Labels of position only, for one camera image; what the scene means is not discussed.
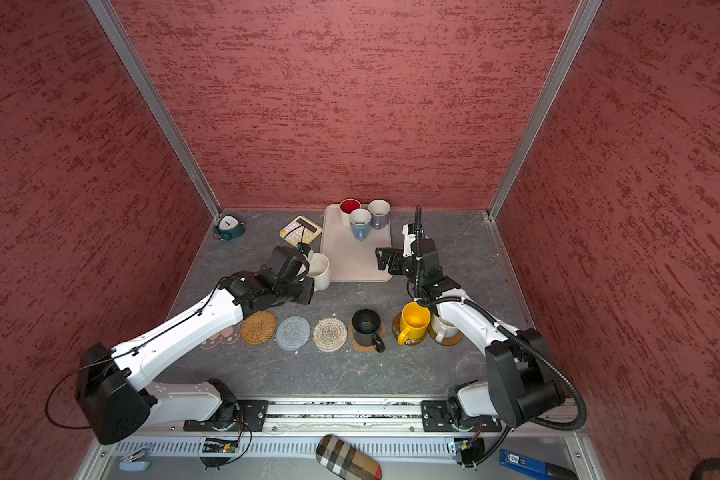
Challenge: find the blue mug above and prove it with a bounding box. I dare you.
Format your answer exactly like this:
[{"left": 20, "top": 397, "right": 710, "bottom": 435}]
[{"left": 349, "top": 208, "right": 372, "bottom": 241}]

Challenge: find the grey knitted coaster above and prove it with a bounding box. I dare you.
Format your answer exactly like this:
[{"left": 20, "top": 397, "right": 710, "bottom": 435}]
[{"left": 275, "top": 316, "right": 311, "bottom": 352}]

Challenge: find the lilac mug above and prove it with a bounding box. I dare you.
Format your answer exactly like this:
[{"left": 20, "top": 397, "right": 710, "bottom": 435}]
[{"left": 368, "top": 199, "right": 391, "bottom": 230}]

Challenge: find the yellow mug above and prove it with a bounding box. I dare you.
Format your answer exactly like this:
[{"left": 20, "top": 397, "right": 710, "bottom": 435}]
[{"left": 397, "top": 302, "right": 431, "bottom": 345}]

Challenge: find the multicolour woven coaster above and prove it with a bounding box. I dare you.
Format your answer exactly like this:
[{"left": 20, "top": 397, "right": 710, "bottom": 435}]
[{"left": 312, "top": 317, "right": 348, "bottom": 353}]

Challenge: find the woven rattan coaster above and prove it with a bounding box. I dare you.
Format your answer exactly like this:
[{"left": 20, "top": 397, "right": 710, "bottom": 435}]
[{"left": 240, "top": 311, "right": 277, "bottom": 345}]

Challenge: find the red inside mug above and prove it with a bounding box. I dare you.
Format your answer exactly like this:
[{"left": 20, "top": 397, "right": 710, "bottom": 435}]
[{"left": 339, "top": 198, "right": 362, "bottom": 228}]

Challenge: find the dark brown glossy coaster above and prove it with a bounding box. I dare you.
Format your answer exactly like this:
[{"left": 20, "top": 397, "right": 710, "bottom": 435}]
[{"left": 392, "top": 313, "right": 424, "bottom": 346}]

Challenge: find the white speckled mug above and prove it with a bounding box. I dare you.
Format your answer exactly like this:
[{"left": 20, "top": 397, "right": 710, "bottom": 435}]
[{"left": 430, "top": 314, "right": 459, "bottom": 339}]

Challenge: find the black mug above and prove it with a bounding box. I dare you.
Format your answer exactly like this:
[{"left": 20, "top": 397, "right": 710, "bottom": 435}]
[{"left": 352, "top": 309, "right": 386, "bottom": 353}]

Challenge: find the paw shaped cork coaster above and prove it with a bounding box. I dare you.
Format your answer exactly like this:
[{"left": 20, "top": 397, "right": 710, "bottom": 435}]
[{"left": 348, "top": 325, "right": 387, "bottom": 353}]

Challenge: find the brown round coaster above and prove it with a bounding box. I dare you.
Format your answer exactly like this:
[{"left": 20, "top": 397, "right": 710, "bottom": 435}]
[{"left": 428, "top": 328, "right": 464, "bottom": 347}]

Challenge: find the pink flower coaster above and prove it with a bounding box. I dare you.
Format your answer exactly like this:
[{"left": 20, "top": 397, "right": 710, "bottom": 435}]
[{"left": 200, "top": 325, "right": 240, "bottom": 350}]

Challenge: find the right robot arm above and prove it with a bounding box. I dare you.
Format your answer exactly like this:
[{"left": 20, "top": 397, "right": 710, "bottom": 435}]
[{"left": 375, "top": 247, "right": 566, "bottom": 428}]

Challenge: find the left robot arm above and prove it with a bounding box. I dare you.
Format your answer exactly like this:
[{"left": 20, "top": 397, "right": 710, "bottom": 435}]
[{"left": 75, "top": 271, "right": 314, "bottom": 445}]

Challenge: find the beige serving tray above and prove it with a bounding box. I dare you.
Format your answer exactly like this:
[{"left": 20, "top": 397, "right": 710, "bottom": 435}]
[{"left": 320, "top": 204, "right": 392, "bottom": 282}]

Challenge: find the yellow calculator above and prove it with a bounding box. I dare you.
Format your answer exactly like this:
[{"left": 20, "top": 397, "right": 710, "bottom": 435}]
[{"left": 279, "top": 215, "right": 323, "bottom": 247}]

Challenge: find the teal kitchen timer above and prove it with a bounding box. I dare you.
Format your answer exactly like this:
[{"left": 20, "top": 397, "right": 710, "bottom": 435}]
[{"left": 213, "top": 214, "right": 245, "bottom": 241}]

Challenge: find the plaid glasses case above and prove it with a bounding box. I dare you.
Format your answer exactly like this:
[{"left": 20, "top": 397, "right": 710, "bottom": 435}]
[{"left": 315, "top": 435, "right": 382, "bottom": 480}]

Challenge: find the blue tool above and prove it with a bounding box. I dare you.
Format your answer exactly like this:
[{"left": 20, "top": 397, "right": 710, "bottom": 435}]
[{"left": 499, "top": 449, "right": 579, "bottom": 480}]

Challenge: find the small stapler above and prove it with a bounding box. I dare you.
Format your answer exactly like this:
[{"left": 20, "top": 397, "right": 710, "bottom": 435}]
[{"left": 118, "top": 446, "right": 151, "bottom": 473}]

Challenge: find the black corrugated cable hose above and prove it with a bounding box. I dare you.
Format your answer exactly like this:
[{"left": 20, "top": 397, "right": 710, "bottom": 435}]
[{"left": 412, "top": 205, "right": 588, "bottom": 432}]

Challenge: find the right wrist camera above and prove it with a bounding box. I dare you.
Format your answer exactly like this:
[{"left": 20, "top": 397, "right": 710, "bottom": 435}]
[{"left": 403, "top": 223, "right": 437, "bottom": 259}]

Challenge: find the aluminium front rail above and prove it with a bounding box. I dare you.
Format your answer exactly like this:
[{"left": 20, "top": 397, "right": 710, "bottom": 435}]
[{"left": 98, "top": 394, "right": 583, "bottom": 437}]

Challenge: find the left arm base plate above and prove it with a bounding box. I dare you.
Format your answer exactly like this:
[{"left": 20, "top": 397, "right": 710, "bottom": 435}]
[{"left": 182, "top": 399, "right": 270, "bottom": 435}]

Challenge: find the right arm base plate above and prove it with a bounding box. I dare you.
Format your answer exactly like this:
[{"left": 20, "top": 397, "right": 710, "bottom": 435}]
[{"left": 420, "top": 399, "right": 502, "bottom": 433}]

